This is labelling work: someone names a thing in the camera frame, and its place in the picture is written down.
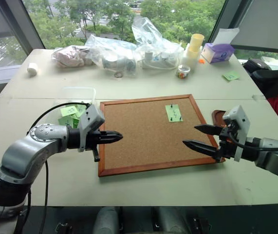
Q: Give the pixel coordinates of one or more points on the purple tissue box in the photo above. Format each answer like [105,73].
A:
[219,53]

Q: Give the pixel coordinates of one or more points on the dark window frame post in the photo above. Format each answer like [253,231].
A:
[228,17]
[24,24]

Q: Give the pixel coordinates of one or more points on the small cup with colourful pieces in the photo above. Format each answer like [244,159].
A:
[183,72]

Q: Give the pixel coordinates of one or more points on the plastic bag with grey items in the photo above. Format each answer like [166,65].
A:
[114,58]

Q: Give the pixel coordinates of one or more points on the wooden framed cork board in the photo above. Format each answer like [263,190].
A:
[143,136]

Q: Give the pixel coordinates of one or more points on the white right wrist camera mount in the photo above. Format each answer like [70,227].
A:
[238,119]

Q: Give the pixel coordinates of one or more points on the plastic bag with pink cloth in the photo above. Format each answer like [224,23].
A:
[69,57]

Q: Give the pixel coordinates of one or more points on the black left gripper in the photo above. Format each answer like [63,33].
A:
[95,140]

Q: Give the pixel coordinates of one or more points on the white tissue sheet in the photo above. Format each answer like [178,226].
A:
[226,35]

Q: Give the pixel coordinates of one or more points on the black bag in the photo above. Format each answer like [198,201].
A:
[263,70]

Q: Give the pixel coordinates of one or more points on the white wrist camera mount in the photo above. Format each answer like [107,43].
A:
[238,119]
[92,117]

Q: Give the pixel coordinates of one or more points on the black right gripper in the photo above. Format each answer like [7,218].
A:
[227,146]

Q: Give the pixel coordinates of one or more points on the small orange object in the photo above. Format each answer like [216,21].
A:
[201,61]

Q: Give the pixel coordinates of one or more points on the clear bag with power strip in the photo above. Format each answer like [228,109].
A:
[153,41]

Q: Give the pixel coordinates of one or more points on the stack of yellow white cups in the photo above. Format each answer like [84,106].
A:
[194,48]

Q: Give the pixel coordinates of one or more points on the white cylindrical roll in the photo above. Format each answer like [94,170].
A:
[32,69]

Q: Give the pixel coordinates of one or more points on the brown wooden tray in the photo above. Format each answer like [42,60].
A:
[217,117]

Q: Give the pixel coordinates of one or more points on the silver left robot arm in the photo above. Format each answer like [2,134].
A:
[26,156]

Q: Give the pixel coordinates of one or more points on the clear plastic container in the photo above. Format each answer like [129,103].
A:
[80,96]

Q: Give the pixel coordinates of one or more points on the green paper note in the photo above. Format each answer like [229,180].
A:
[68,111]
[65,122]
[231,76]
[80,111]

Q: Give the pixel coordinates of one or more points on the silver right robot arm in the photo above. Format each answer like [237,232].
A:
[275,158]

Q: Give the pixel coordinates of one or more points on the dark rounded grey shape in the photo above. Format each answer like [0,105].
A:
[105,220]

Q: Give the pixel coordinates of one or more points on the green note with handwriting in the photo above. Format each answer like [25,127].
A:
[175,112]

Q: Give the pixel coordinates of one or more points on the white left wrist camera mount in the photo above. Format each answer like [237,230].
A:
[92,117]

